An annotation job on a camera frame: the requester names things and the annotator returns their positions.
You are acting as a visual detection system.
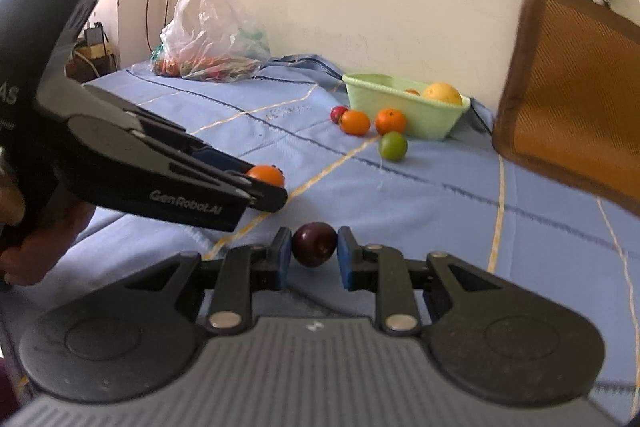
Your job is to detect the large yellow grapefruit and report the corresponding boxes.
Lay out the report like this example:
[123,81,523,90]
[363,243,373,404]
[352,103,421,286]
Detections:
[422,82,463,106]

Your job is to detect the orange tangerine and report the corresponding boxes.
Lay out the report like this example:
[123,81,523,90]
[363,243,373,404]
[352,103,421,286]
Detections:
[339,110,372,136]
[246,164,286,188]
[375,108,407,136]

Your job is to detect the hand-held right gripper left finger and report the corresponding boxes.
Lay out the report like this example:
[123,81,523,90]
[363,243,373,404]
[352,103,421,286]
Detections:
[125,227,292,333]

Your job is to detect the clear plastic bag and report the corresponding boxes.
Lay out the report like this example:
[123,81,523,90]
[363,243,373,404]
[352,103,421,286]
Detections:
[151,0,271,82]

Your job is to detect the brown woven seat cushion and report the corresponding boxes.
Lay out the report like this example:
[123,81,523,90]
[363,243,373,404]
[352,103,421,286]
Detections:
[492,0,640,210]

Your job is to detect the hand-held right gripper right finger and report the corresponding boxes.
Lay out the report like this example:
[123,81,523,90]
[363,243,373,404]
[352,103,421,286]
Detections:
[337,226,501,335]

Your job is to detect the light green plastic basket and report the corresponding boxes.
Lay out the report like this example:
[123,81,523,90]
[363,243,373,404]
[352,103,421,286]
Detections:
[342,73,472,141]

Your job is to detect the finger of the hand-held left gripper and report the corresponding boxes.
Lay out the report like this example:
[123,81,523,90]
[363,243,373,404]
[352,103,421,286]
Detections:
[135,112,252,181]
[170,159,289,214]

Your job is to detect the person's left hand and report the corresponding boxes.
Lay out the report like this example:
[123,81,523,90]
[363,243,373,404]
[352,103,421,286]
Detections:
[0,167,94,288]

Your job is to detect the green round fruit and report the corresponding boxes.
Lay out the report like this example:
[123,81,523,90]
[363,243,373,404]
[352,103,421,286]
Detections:
[378,131,408,162]

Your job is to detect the brown wooden stand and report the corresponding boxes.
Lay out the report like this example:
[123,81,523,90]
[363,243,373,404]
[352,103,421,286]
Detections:
[65,46,121,84]

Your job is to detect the dark purple plum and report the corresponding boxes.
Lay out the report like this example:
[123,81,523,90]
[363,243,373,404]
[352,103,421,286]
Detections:
[292,222,338,268]

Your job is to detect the white cable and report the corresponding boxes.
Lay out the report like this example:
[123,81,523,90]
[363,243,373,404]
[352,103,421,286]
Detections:
[595,0,640,388]

